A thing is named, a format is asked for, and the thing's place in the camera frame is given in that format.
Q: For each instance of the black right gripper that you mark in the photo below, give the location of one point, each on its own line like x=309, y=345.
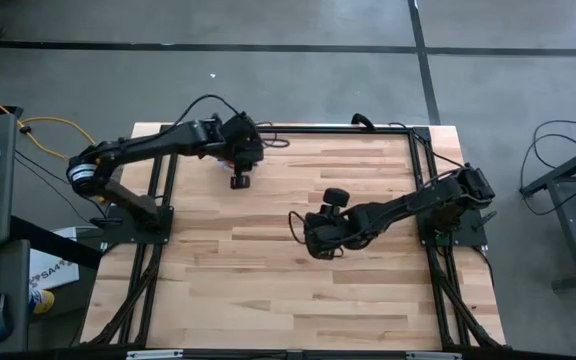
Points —
x=325, y=230

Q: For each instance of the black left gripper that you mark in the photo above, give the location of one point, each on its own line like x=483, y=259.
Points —
x=243, y=145

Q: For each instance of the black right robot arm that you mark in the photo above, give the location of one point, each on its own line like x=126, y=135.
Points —
x=408, y=205

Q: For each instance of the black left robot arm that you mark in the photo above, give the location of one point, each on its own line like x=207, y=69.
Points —
x=143, y=145

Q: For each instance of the black beam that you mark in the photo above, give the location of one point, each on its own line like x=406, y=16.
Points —
x=53, y=242

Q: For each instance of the white printed SA4 box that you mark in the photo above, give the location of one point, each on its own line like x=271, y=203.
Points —
x=50, y=265

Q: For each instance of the yellow and blue package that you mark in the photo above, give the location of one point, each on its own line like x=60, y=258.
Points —
x=43, y=302

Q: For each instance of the black desk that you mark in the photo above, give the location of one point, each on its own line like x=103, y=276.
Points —
x=18, y=270

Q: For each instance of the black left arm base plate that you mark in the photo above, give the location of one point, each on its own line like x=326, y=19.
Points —
x=165, y=230

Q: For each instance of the black aluminium frame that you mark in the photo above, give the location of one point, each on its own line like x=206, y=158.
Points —
x=318, y=131

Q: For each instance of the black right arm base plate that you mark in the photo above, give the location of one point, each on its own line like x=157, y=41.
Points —
x=470, y=232

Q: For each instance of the silver bracket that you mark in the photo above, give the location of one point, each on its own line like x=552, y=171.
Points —
x=154, y=354
x=433, y=356

